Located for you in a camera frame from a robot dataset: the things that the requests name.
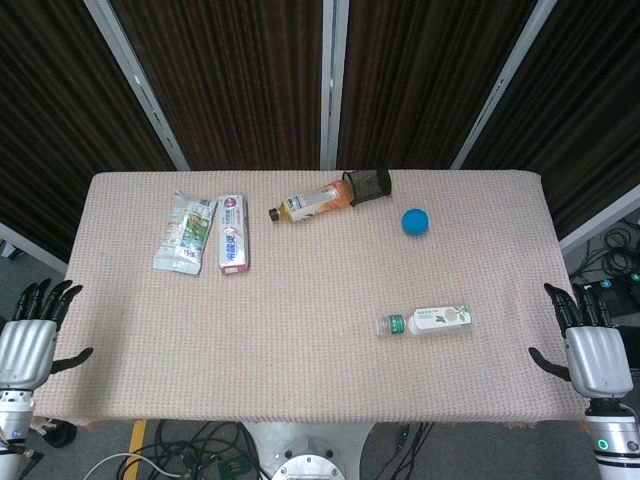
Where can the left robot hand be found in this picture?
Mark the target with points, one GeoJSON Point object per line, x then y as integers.
{"type": "Point", "coordinates": [27, 352]}

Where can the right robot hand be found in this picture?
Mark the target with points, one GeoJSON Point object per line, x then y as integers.
{"type": "Point", "coordinates": [597, 357]}

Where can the transparent plastic bottle green label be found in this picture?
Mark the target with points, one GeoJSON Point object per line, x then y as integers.
{"type": "Point", "coordinates": [440, 320]}

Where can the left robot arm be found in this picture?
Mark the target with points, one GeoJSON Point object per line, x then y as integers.
{"type": "Point", "coordinates": [12, 420]}

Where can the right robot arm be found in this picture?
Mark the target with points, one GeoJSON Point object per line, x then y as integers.
{"type": "Point", "coordinates": [612, 440]}

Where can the orange tea bottle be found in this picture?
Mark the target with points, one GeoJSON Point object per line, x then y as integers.
{"type": "Point", "coordinates": [310, 202]}

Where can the black electronics box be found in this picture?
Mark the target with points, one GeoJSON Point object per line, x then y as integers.
{"type": "Point", "coordinates": [622, 300]}

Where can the black table caster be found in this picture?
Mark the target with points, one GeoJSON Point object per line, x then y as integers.
{"type": "Point", "coordinates": [60, 432]}

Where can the yellow floor tape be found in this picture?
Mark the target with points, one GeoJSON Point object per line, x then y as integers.
{"type": "Point", "coordinates": [135, 445]}

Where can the white green snack packet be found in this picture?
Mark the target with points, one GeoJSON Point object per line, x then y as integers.
{"type": "Point", "coordinates": [185, 235]}

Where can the blue ball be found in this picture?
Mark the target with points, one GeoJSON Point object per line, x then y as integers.
{"type": "Point", "coordinates": [416, 222]}

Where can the green circuit board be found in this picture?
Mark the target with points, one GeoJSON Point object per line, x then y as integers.
{"type": "Point", "coordinates": [232, 467]}

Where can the pink white toothpaste box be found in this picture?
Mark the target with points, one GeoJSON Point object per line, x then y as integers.
{"type": "Point", "coordinates": [233, 235]}

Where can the dark brown partition panel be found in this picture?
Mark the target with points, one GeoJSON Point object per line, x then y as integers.
{"type": "Point", "coordinates": [225, 75]}
{"type": "Point", "coordinates": [425, 75]}
{"type": "Point", "coordinates": [590, 100]}
{"type": "Point", "coordinates": [50, 100]}

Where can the pink woven tablecloth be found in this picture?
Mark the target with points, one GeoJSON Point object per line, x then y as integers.
{"type": "Point", "coordinates": [300, 325]}

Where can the black mesh pen holder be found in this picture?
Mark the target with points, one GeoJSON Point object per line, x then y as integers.
{"type": "Point", "coordinates": [370, 187]}

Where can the white robot torso base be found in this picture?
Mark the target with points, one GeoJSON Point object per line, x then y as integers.
{"type": "Point", "coordinates": [307, 450]}

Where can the gray metal partition rail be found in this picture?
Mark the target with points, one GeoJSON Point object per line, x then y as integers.
{"type": "Point", "coordinates": [30, 247]}
{"type": "Point", "coordinates": [600, 220]}

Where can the gray metal partition post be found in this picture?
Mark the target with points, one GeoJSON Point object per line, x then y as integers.
{"type": "Point", "coordinates": [332, 75]}
{"type": "Point", "coordinates": [134, 75]}
{"type": "Point", "coordinates": [506, 75]}

